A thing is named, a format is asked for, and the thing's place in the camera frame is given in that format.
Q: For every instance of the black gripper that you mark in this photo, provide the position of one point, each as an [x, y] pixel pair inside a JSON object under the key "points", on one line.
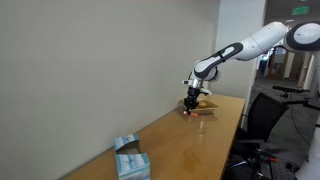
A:
{"points": [[190, 101]]}

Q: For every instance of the orange marker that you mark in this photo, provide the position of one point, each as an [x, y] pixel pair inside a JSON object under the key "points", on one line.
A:
{"points": [[190, 114]]}

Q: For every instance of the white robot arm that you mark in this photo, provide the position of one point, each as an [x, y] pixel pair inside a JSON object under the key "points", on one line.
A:
{"points": [[303, 37]]}

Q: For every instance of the colourless drinking glass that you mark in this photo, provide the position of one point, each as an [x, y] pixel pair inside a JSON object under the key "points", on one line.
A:
{"points": [[203, 127]]}

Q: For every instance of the aluminium foil tray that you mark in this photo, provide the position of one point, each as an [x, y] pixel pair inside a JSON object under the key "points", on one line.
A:
{"points": [[205, 107]]}

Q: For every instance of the black office chair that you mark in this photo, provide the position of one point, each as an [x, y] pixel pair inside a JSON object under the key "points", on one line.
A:
{"points": [[263, 115]]}

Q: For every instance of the blue tissue box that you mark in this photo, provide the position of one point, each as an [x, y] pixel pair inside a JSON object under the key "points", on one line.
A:
{"points": [[131, 162]]}

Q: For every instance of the black clamp with orange tip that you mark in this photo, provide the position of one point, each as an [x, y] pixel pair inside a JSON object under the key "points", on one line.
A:
{"points": [[269, 157]]}

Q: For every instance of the green exit sign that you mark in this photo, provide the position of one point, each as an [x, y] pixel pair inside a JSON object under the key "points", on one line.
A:
{"points": [[301, 10]]}

